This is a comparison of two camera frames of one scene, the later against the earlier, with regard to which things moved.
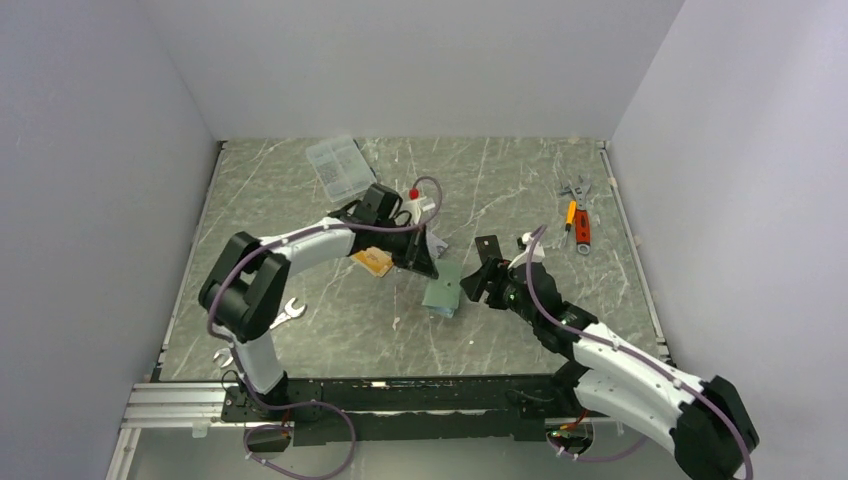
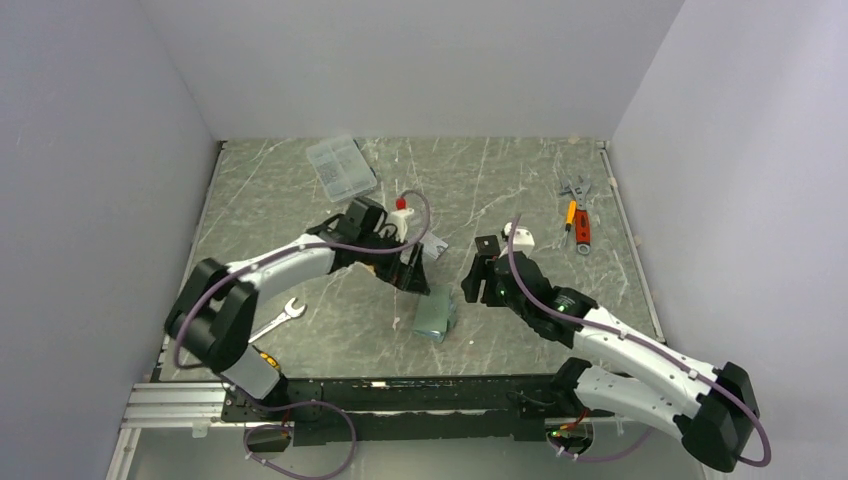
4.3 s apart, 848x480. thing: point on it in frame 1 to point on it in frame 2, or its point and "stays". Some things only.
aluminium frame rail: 168,405 stays
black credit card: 487,246 stays
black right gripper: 496,272 stays
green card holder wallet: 442,294 to 435,313
